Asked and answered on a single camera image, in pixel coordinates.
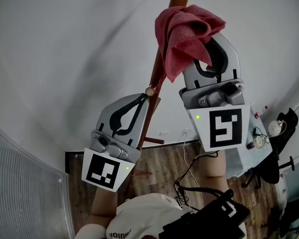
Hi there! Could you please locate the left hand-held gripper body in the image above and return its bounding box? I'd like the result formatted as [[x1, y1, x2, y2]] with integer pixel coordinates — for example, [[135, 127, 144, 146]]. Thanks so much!
[[81, 129, 142, 193]]

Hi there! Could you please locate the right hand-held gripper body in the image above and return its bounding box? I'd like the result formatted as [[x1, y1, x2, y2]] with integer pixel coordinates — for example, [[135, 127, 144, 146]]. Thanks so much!
[[178, 78, 251, 152]]

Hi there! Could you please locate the wooden coat rack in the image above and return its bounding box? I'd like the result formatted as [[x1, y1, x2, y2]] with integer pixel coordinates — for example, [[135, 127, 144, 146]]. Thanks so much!
[[131, 0, 194, 178]]

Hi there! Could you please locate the pink cloth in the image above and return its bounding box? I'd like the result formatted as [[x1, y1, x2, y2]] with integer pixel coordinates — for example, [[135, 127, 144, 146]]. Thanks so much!
[[153, 4, 226, 94]]

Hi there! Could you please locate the person's left forearm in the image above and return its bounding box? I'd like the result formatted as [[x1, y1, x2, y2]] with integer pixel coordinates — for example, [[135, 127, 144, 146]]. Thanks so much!
[[90, 186, 119, 218]]

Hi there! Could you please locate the person's right forearm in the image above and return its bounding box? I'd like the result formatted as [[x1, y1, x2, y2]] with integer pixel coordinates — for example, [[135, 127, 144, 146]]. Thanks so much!
[[200, 150, 228, 193]]

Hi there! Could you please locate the table with pale tablecloth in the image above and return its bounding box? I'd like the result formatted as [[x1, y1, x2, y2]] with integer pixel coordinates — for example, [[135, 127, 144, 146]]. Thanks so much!
[[225, 105, 274, 180]]

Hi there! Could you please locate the red-capped small bottle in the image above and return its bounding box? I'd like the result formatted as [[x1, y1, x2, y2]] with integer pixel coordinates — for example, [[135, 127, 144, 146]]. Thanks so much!
[[254, 105, 269, 120]]

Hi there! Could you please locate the white round ball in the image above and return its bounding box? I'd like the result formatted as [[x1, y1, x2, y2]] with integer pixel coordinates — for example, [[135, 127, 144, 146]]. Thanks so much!
[[268, 120, 287, 137]]

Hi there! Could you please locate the person's white shirt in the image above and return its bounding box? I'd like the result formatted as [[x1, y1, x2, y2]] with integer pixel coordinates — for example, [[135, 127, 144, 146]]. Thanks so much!
[[74, 192, 198, 239]]

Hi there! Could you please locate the black office chair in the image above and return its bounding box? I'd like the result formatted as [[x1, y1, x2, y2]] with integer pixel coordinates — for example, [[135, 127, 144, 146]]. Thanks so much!
[[241, 107, 299, 190]]

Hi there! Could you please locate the frosted glass partition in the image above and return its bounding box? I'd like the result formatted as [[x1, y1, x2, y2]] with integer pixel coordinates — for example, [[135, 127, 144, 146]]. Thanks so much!
[[0, 118, 73, 239]]

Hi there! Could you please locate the black chest pack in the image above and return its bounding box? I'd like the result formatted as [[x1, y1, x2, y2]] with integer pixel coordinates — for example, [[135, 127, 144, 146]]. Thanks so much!
[[158, 190, 251, 239]]

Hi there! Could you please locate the thin white cable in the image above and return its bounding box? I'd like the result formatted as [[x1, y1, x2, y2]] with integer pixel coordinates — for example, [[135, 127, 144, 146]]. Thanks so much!
[[182, 130, 203, 198]]

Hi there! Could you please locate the black cable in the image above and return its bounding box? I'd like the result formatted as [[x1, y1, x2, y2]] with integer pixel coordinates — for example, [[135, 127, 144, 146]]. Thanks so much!
[[173, 150, 235, 210]]

